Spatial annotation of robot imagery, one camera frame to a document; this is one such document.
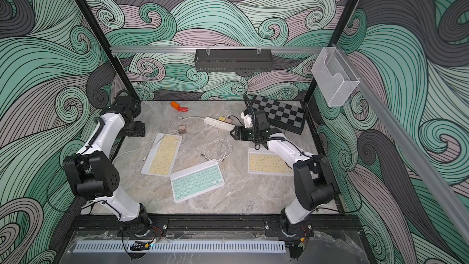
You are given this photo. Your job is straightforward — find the orange block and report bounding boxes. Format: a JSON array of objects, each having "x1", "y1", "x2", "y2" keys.
[{"x1": 171, "y1": 101, "x2": 180, "y2": 110}]

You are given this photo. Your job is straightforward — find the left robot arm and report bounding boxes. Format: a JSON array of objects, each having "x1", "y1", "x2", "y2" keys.
[{"x1": 63, "y1": 90, "x2": 150, "y2": 231}]

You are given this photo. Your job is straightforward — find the clear plastic wall bin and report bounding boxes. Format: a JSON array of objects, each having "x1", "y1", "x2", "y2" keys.
[{"x1": 311, "y1": 46, "x2": 360, "y2": 107}]

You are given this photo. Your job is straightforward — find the white charging cable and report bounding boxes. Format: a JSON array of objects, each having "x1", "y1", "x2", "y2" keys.
[{"x1": 113, "y1": 115, "x2": 206, "y2": 166}]

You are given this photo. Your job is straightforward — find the white slotted cable duct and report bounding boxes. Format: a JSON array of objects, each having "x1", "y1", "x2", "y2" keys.
[{"x1": 72, "y1": 240, "x2": 287, "y2": 254}]

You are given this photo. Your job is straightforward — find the green wireless keyboard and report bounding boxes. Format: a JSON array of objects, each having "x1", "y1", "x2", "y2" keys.
[{"x1": 170, "y1": 161, "x2": 225, "y2": 204}]

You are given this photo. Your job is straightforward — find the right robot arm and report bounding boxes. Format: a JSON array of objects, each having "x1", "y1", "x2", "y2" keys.
[{"x1": 230, "y1": 111, "x2": 336, "y2": 229}]

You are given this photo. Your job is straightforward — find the yellow wireless keyboard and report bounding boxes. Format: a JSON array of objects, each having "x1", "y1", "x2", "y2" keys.
[
  {"x1": 248, "y1": 148, "x2": 294, "y2": 177},
  {"x1": 141, "y1": 133, "x2": 183, "y2": 177}
]

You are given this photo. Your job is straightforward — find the white cable of green keyboard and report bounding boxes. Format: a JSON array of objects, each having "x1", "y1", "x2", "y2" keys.
[{"x1": 199, "y1": 111, "x2": 235, "y2": 164}]

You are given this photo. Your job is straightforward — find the black checkered board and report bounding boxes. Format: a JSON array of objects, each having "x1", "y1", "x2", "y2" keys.
[{"x1": 252, "y1": 95, "x2": 305, "y2": 134}]

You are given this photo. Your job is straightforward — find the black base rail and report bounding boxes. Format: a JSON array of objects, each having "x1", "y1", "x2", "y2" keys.
[{"x1": 66, "y1": 213, "x2": 365, "y2": 242}]

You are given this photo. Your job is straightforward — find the aluminium wall rail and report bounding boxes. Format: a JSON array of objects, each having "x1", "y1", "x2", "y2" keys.
[{"x1": 110, "y1": 45, "x2": 323, "y2": 55}]

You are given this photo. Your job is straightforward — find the white power strip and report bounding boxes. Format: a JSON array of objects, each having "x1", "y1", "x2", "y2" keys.
[{"x1": 204, "y1": 117, "x2": 235, "y2": 132}]

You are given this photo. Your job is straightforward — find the black perforated wall tray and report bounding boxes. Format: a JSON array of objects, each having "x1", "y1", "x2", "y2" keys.
[{"x1": 194, "y1": 50, "x2": 274, "y2": 73}]

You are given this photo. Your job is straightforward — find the pink charger with white cable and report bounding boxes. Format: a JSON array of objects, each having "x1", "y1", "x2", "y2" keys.
[{"x1": 178, "y1": 125, "x2": 186, "y2": 134}]

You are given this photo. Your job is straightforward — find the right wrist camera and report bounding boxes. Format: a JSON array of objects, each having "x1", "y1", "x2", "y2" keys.
[{"x1": 242, "y1": 114, "x2": 253, "y2": 129}]

